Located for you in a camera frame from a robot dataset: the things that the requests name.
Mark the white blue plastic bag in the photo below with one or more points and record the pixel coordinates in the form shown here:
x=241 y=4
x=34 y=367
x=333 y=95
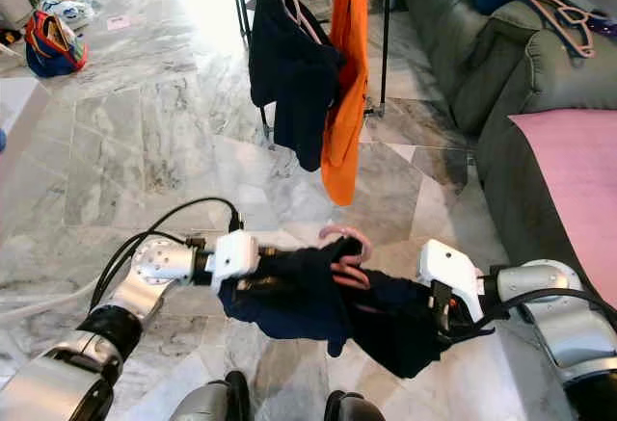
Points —
x=72 y=4

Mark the salmon pink plastic hanger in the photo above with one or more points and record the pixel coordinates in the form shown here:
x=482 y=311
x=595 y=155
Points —
x=301 y=12
x=564 y=16
x=352 y=238

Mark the pink paper slip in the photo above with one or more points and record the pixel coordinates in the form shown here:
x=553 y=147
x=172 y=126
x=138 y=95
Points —
x=119 y=22

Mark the red blue child backpack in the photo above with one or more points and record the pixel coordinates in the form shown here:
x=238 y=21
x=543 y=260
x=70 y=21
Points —
x=56 y=47

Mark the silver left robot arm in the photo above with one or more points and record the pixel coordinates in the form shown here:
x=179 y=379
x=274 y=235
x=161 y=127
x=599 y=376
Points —
x=145 y=276

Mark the pink cushion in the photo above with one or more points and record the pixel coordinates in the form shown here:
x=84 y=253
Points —
x=574 y=190

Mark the white drawer unit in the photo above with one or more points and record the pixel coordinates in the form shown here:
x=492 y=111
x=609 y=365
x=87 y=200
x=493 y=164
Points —
x=14 y=2

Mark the navy blue garment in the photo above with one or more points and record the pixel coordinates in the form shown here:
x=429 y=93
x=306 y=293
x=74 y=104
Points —
x=357 y=315

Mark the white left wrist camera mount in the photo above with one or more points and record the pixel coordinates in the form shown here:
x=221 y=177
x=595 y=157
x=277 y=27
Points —
x=236 y=257

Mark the orange garment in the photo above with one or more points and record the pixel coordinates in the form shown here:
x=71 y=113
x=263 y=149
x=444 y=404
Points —
x=347 y=103

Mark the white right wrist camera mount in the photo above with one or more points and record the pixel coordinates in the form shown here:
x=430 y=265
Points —
x=451 y=269

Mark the black robot foot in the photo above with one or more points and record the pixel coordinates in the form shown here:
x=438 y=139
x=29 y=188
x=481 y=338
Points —
x=355 y=409
x=236 y=397

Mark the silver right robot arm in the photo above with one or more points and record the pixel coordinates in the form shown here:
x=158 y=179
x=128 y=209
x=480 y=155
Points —
x=559 y=315

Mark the black robot left foot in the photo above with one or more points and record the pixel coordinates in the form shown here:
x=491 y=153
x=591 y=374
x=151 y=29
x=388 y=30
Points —
x=236 y=397

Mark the black garment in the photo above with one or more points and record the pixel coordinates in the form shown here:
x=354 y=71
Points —
x=299 y=84

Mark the grey green sofa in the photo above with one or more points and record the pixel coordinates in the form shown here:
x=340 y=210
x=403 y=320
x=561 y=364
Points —
x=492 y=84

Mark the blue towel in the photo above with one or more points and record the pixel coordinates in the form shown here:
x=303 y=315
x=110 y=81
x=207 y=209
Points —
x=3 y=140

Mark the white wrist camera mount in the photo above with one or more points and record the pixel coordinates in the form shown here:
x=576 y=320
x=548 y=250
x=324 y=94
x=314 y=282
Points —
x=451 y=269
x=236 y=257

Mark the white folding table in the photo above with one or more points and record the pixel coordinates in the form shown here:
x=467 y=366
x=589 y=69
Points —
x=21 y=122

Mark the black robot right foot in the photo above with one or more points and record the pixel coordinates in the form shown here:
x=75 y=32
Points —
x=355 y=409

